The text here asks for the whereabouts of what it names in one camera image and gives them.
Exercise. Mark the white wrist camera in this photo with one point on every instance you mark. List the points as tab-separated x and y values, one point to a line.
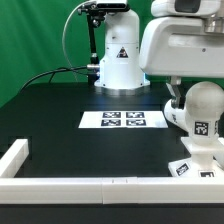
195	8

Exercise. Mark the white lamp bulb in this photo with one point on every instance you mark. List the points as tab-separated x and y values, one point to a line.
204	106

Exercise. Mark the white front fence bar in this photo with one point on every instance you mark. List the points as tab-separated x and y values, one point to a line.
125	190

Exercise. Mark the white left fence bar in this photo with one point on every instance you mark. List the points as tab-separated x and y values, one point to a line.
13	159

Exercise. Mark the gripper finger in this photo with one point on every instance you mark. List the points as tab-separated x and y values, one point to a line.
177	99

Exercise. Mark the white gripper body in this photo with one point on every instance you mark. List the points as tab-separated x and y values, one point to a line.
178	46

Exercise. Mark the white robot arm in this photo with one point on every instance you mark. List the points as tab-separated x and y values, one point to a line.
119	68

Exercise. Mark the white fence bar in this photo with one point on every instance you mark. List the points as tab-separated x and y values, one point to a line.
125	190
13	159

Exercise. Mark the white marker sheet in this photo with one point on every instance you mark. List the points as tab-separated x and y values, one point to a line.
123	119

